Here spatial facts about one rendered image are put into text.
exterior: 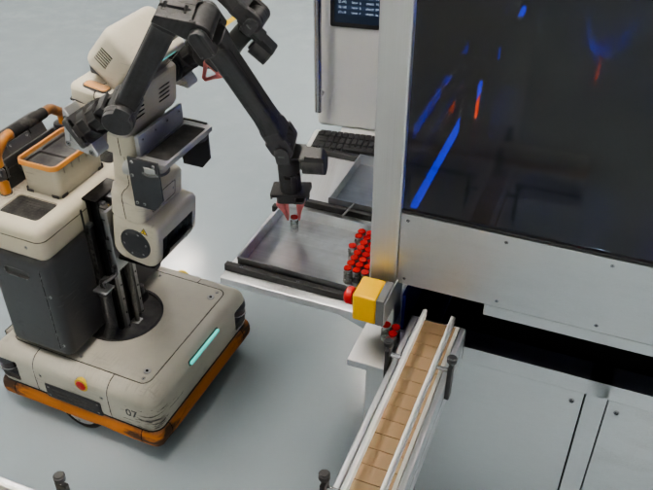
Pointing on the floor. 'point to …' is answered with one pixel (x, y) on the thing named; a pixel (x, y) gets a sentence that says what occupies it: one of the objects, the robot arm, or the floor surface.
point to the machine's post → (390, 150)
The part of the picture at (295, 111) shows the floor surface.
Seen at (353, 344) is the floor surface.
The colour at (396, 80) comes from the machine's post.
